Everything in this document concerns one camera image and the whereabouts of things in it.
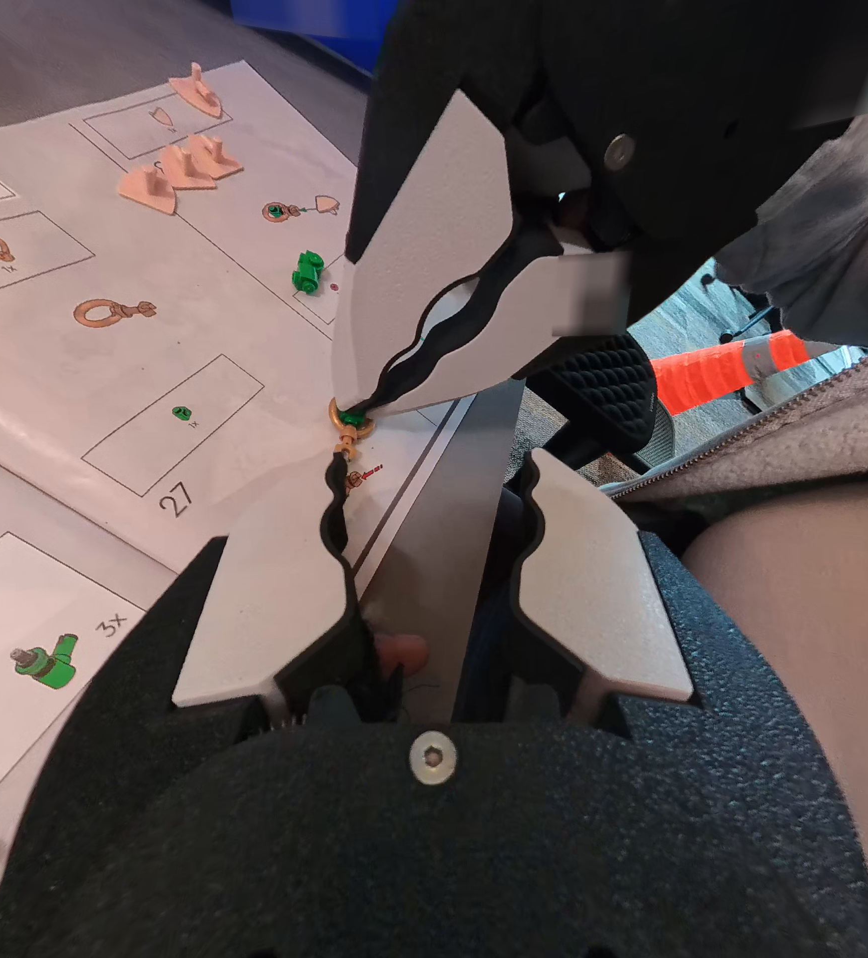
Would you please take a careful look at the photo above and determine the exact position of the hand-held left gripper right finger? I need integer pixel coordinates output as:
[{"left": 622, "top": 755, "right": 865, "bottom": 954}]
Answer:
[{"left": 509, "top": 448, "right": 697, "bottom": 724}]

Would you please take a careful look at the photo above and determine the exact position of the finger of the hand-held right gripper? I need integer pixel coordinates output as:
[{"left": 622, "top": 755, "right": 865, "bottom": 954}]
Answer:
[
  {"left": 329, "top": 90, "right": 517, "bottom": 409},
  {"left": 374, "top": 238, "right": 633, "bottom": 416}
]

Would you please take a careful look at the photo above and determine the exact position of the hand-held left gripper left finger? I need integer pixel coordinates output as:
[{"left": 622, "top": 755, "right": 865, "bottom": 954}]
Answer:
[{"left": 172, "top": 453, "right": 375, "bottom": 711}]

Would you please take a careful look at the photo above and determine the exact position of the gold ring clip toy piece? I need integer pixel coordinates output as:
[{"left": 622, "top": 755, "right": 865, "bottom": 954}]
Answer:
[{"left": 327, "top": 397, "right": 375, "bottom": 461}]

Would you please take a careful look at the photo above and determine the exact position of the person's right forearm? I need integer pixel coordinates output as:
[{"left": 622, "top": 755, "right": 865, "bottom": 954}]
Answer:
[{"left": 703, "top": 105, "right": 868, "bottom": 349}]

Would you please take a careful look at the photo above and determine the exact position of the black mesh office chair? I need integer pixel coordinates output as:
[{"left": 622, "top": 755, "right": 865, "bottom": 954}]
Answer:
[{"left": 524, "top": 333, "right": 674, "bottom": 476}]

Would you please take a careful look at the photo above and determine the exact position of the person's beige hoodie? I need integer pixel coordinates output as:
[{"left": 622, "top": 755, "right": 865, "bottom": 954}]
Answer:
[{"left": 602, "top": 322, "right": 868, "bottom": 958}]

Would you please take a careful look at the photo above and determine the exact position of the orange safety cone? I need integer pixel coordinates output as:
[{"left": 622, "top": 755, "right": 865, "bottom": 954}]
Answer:
[{"left": 651, "top": 329, "right": 813, "bottom": 416}]

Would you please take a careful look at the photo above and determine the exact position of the pink petal toy piece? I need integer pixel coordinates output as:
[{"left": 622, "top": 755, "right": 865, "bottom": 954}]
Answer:
[
  {"left": 168, "top": 63, "right": 225, "bottom": 121},
  {"left": 190, "top": 135, "right": 244, "bottom": 179},
  {"left": 160, "top": 144, "right": 214, "bottom": 192},
  {"left": 117, "top": 166, "right": 179, "bottom": 217}
]

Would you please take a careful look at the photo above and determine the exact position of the blue plastic bin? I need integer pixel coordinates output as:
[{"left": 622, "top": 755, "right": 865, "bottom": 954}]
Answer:
[{"left": 228, "top": 0, "right": 397, "bottom": 76}]

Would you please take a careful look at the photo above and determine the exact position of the white instruction booklet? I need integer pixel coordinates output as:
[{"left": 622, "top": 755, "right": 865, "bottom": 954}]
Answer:
[{"left": 0, "top": 60, "right": 480, "bottom": 899}]

